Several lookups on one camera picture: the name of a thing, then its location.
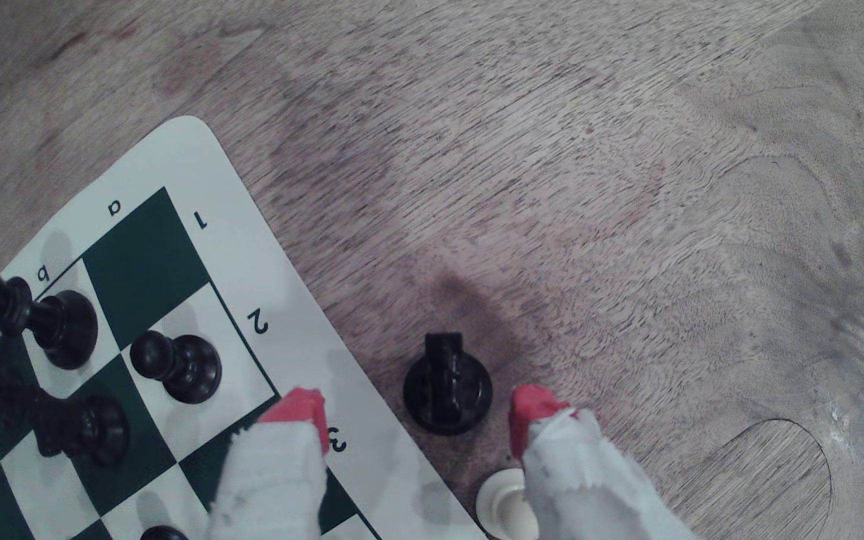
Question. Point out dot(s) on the black queen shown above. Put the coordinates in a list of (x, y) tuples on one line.
[(57, 326)]

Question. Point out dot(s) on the white pawn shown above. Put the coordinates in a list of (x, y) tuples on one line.
[(501, 510)]

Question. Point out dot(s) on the black knight chess piece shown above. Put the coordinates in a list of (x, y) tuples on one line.
[(447, 390), (87, 429)]

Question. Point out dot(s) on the green and cream chess mat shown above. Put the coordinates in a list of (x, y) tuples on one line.
[(199, 247)]

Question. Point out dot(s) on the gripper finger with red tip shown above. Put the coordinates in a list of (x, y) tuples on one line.
[(271, 480), (589, 487)]

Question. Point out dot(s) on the black pawn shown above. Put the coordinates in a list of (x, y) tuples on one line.
[(181, 367), (163, 534)]

